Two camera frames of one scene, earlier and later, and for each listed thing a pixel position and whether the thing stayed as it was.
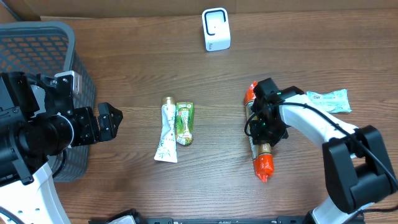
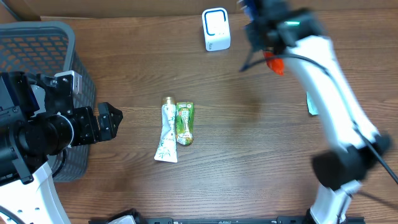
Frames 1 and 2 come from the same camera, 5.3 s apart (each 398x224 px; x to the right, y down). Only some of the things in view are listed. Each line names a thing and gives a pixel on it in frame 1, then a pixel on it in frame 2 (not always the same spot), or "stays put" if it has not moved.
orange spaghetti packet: x=262 y=152 to x=277 y=65
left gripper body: x=86 y=126 stays put
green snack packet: x=184 y=122 stays put
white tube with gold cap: x=167 y=149 stays put
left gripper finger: x=109 y=119 stays put
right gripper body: x=259 y=125 to x=259 y=35
